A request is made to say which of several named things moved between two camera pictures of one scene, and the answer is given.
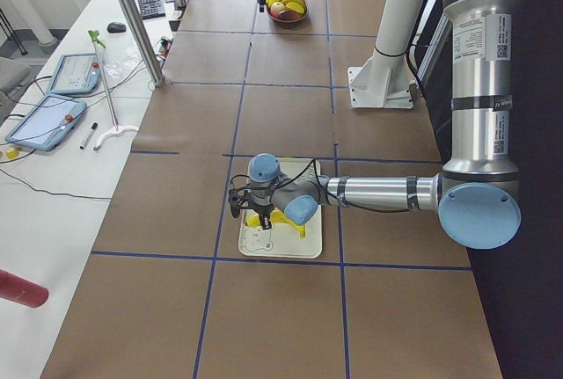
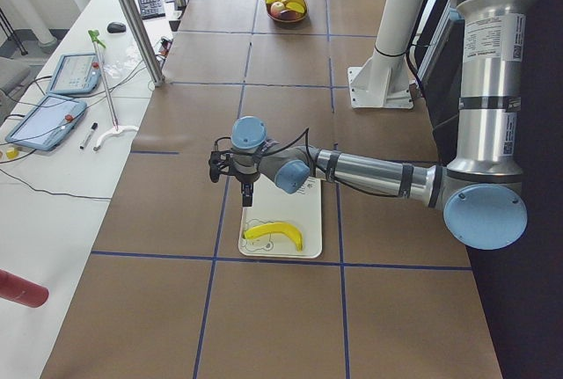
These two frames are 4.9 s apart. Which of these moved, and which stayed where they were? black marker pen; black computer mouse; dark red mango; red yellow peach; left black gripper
Moved: left black gripper
Stayed: black computer mouse; black marker pen; dark red mango; red yellow peach
